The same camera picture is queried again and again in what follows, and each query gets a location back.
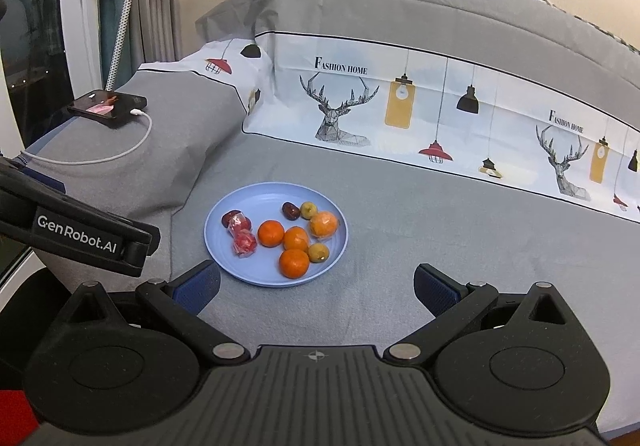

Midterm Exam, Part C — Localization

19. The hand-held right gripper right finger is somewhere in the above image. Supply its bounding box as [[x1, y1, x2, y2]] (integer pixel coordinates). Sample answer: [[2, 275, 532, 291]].
[[413, 263, 591, 367]]

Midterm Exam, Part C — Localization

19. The black smartphone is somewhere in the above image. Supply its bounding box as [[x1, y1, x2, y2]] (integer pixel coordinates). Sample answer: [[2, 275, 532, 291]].
[[67, 89, 149, 129]]

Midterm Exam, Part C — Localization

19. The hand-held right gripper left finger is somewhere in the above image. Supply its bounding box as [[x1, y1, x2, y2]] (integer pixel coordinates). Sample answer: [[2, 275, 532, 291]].
[[50, 259, 251, 367]]

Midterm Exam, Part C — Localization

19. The plastic small orange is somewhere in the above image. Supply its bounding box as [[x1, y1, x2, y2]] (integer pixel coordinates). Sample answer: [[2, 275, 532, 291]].
[[308, 210, 341, 241]]

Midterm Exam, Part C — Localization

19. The grey printed pillow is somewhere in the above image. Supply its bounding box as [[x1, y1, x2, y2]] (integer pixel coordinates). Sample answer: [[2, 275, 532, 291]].
[[22, 40, 276, 227]]

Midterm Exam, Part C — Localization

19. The blue round plate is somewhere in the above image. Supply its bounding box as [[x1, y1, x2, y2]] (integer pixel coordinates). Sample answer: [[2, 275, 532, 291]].
[[203, 182, 349, 288]]

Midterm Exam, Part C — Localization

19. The grey quilt with printed band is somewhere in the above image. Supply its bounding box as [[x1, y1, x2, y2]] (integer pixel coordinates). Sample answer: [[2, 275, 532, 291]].
[[194, 0, 640, 222]]

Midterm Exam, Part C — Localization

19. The red hawthorn candy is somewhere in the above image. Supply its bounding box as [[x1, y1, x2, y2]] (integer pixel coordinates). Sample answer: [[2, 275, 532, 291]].
[[227, 215, 253, 237], [230, 233, 259, 259]]

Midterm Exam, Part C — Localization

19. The white window frame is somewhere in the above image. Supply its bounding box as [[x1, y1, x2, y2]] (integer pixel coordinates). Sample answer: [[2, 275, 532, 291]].
[[59, 0, 108, 93]]

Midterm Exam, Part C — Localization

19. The grey bed sheet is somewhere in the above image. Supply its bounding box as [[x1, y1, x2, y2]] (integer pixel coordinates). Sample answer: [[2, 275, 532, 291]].
[[20, 126, 640, 437]]

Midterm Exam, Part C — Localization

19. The orange tangerine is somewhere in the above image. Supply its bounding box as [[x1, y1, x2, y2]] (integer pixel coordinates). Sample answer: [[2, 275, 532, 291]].
[[278, 248, 311, 279], [283, 226, 311, 253], [257, 220, 286, 248]]

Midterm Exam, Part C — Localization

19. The black white braided cord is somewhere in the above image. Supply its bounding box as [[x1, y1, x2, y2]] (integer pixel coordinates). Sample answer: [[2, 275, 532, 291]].
[[102, 0, 140, 93]]

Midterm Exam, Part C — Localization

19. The white charging cable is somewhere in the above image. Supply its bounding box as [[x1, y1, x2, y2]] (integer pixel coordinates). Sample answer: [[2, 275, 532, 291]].
[[20, 110, 153, 163]]

